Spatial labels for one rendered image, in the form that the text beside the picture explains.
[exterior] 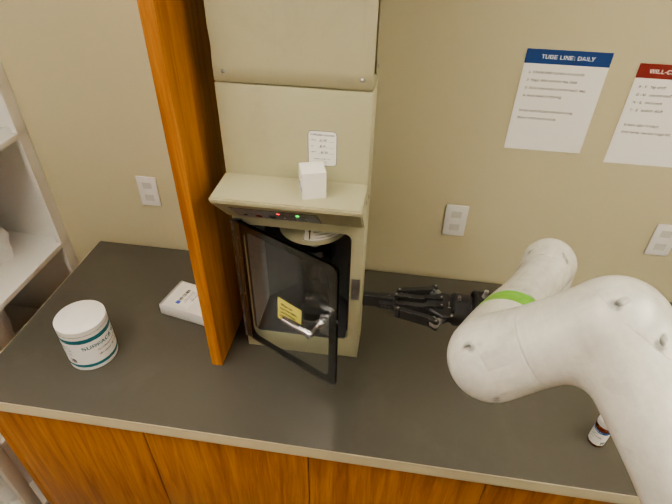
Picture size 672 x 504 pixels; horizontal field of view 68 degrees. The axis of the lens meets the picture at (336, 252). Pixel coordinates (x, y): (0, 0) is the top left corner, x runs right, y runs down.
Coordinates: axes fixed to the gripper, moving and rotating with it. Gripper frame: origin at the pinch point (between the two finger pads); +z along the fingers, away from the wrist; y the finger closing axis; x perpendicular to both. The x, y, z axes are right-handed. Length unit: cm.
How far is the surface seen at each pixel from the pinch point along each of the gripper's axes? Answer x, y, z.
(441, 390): 33.9, -4.0, -19.2
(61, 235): 33, -51, 121
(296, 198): -23.1, -2.6, 18.8
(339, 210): -22.9, 0.1, 9.4
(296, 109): -38.7, -11.0, 20.2
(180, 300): 30, -22, 61
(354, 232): -9.9, -11.2, 7.3
